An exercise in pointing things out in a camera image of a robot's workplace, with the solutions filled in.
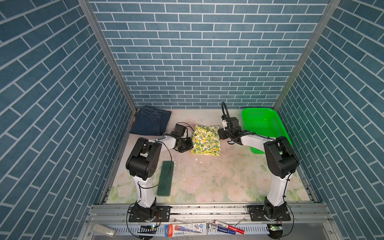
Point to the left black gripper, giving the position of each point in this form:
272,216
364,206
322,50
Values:
190,145

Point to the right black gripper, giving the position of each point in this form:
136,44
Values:
221,133

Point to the yellow floral skirt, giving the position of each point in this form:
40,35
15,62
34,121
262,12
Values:
206,141

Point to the green plastic basket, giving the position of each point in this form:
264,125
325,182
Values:
264,122

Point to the dark blue denim skirt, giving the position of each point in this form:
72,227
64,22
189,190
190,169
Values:
150,121

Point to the dark green rectangular board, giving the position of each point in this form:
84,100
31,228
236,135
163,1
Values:
166,177

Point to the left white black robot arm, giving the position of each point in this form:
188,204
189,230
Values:
142,164

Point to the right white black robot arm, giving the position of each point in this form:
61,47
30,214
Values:
282,163

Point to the marker package box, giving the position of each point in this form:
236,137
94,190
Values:
189,229

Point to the blue marker pen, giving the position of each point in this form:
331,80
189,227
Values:
219,229

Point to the grey white small device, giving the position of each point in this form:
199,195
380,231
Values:
100,229

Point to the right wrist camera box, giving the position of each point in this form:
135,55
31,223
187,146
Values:
231,122

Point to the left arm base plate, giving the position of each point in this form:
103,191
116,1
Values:
139,214

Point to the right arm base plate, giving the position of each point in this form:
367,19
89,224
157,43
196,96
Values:
260,213

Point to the aluminium front rail frame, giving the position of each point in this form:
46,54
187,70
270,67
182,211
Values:
309,221

